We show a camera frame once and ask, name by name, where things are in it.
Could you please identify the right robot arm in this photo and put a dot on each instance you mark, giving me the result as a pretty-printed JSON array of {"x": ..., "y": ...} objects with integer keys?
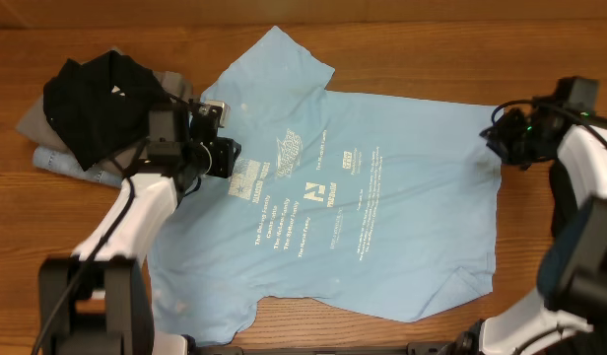
[{"x": 566, "y": 312}]

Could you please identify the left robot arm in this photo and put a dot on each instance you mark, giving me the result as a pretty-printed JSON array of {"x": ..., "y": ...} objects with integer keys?
[{"x": 94, "y": 301}]

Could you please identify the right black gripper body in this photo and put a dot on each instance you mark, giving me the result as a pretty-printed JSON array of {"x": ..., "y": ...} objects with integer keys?
[{"x": 501, "y": 140}]

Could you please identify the black garment at right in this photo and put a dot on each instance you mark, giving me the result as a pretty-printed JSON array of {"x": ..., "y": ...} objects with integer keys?
[{"x": 565, "y": 205}]

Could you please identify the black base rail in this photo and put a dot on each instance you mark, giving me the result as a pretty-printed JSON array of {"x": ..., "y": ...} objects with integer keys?
[{"x": 323, "y": 351}]

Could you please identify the grey folded garment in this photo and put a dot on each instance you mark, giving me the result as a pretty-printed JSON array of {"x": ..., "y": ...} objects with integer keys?
[{"x": 33, "y": 124}]

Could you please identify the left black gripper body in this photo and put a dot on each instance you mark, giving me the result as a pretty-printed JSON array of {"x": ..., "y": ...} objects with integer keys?
[{"x": 211, "y": 160}]

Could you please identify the light blue printed t-shirt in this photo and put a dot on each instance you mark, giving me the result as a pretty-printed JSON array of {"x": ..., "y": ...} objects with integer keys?
[{"x": 379, "y": 205}]

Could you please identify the light blue folded jeans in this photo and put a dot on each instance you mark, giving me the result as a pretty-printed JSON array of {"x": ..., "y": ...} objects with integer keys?
[{"x": 66, "y": 165}]

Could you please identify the black folded shirt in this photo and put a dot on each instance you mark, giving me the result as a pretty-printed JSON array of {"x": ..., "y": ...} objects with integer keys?
[{"x": 101, "y": 107}]

